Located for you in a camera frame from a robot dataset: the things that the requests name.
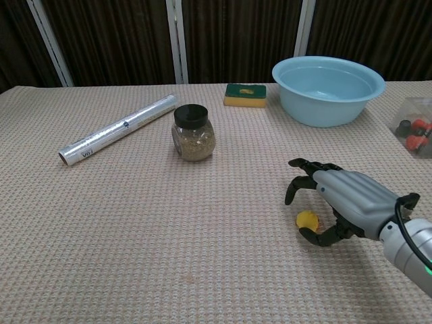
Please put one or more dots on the yellow rubber duck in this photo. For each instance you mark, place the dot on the yellow rubber duck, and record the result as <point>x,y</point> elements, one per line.
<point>306,218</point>

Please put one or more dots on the glass jar with black lid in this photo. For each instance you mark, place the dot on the glass jar with black lid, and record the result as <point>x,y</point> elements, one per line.
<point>194,145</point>

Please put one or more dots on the black bottle cap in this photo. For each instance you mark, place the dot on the black bottle cap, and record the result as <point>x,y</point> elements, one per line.
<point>403,127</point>

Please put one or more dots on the red plastic toy piece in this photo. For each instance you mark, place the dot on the red plastic toy piece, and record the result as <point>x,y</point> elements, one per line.
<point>422,125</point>
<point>414,142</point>

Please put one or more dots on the white frame post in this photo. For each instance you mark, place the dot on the white frame post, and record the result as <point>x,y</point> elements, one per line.
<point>50,44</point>
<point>177,40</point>
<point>303,30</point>

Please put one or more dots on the dark brown curtain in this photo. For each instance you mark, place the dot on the dark brown curtain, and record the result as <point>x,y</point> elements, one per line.
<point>114,37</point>

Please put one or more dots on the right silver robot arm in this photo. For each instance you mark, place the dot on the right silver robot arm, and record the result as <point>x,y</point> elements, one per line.
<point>408,249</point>

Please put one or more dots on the cling film roll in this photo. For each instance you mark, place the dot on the cling film roll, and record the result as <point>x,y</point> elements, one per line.
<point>114,131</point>

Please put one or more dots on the clear plastic box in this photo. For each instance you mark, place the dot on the clear plastic box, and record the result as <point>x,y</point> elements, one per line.
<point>416,111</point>

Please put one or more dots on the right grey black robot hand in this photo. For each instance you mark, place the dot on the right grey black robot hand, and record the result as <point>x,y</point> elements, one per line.
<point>357,199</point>

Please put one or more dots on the light blue plastic basin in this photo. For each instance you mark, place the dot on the light blue plastic basin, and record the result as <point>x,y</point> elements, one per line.
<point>324,101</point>

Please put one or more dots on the beige waffle tablecloth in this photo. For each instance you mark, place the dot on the beige waffle tablecloth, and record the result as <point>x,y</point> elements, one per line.
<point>168,236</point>

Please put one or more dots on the green and yellow sponge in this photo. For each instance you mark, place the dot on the green and yellow sponge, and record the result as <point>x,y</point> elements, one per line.
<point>244,100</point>

